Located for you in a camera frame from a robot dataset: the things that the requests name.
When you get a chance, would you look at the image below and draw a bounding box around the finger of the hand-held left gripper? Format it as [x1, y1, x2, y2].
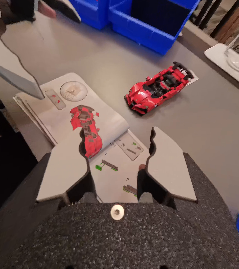
[0, 0, 41, 90]
[0, 56, 46, 100]

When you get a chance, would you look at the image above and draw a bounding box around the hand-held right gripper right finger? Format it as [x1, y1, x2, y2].
[137, 127, 198, 210]

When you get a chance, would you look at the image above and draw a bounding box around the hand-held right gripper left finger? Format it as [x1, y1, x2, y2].
[36, 127, 96, 207]

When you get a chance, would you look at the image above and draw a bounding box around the lego instruction booklet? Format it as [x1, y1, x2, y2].
[13, 72, 150, 204]

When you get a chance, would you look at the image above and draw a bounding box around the red lego car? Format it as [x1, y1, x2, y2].
[124, 61, 195, 116]

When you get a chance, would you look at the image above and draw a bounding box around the person's left hand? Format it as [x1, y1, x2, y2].
[37, 4, 57, 19]

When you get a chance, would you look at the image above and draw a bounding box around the white paper sheet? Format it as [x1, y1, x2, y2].
[186, 69, 199, 87]

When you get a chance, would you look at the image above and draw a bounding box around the clear acrylic stand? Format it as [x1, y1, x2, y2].
[224, 19, 239, 73]

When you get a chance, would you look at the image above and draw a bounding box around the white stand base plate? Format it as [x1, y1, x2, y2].
[204, 43, 239, 92]

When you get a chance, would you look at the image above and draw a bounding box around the black metal chair frame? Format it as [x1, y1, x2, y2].
[189, 0, 239, 37]

